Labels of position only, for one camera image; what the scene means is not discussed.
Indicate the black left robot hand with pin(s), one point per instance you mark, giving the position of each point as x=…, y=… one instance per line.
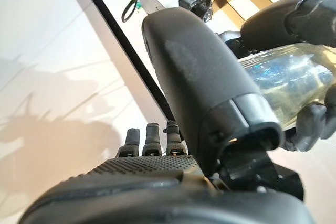
x=288, y=22

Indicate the black floor edge strip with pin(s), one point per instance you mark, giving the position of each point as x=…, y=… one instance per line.
x=118, y=30

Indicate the clear plastic drink bottle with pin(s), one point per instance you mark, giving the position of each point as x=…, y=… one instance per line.
x=288, y=77

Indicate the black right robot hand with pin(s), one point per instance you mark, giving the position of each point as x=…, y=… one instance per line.
x=197, y=72

